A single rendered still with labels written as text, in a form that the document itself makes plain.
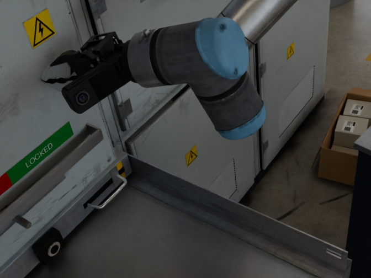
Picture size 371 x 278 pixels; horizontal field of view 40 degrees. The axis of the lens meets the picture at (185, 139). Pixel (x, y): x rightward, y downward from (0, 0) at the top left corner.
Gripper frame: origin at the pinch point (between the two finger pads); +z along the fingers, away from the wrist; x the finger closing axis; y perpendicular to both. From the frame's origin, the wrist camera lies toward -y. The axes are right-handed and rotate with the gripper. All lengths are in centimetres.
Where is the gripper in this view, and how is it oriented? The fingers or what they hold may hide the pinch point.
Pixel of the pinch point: (44, 80)
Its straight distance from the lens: 94.8
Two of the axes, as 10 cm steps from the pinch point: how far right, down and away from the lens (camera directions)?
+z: -8.6, 0.5, 5.1
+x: -3.6, -7.5, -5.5
